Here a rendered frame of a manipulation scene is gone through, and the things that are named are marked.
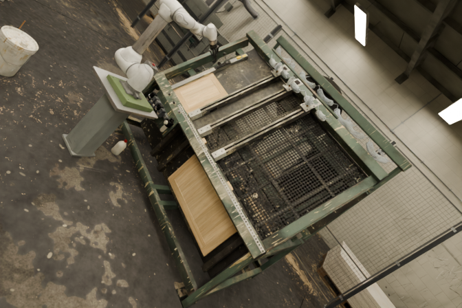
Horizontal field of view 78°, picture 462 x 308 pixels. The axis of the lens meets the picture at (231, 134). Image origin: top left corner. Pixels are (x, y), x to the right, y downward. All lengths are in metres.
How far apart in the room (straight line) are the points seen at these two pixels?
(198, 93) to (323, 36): 5.68
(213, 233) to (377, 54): 6.39
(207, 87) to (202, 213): 1.33
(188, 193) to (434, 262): 6.15
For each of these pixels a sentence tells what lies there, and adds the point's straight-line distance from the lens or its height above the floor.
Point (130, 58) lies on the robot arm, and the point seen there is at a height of 1.01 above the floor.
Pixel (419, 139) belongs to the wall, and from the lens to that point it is 7.71.
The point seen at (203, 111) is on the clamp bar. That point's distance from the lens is 2.90.
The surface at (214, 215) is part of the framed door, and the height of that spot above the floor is 0.54.
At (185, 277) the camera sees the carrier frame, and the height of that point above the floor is 0.14.
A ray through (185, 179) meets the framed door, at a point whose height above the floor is 0.44.
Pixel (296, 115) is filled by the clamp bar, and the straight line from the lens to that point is 2.86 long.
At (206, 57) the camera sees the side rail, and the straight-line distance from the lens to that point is 3.47.
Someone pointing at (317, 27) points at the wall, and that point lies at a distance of 8.48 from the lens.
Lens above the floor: 1.83
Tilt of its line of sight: 15 degrees down
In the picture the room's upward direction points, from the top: 48 degrees clockwise
